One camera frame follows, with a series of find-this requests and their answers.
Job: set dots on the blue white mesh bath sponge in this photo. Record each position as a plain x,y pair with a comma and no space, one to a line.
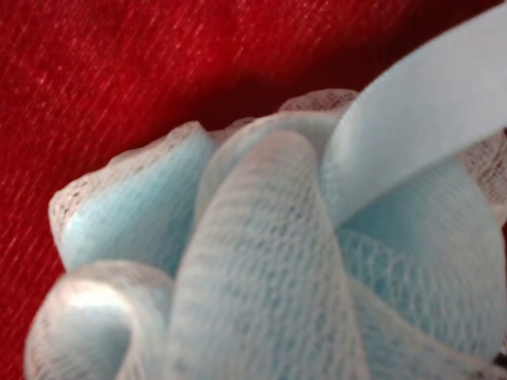
346,236

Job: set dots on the red velvet tablecloth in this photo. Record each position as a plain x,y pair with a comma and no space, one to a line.
82,81

